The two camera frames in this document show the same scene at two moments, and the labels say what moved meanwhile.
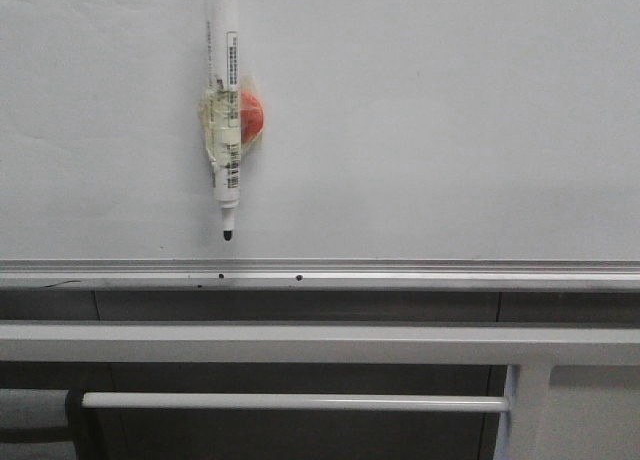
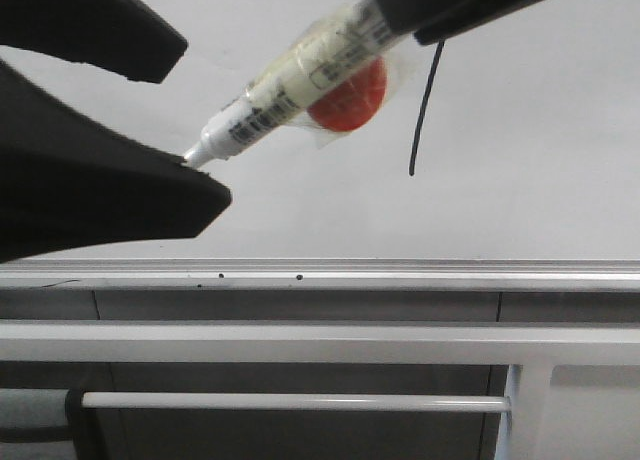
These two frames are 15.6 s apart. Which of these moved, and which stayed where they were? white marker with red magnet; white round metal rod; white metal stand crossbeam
Moved: white marker with red magnet
Stayed: white round metal rod; white metal stand crossbeam
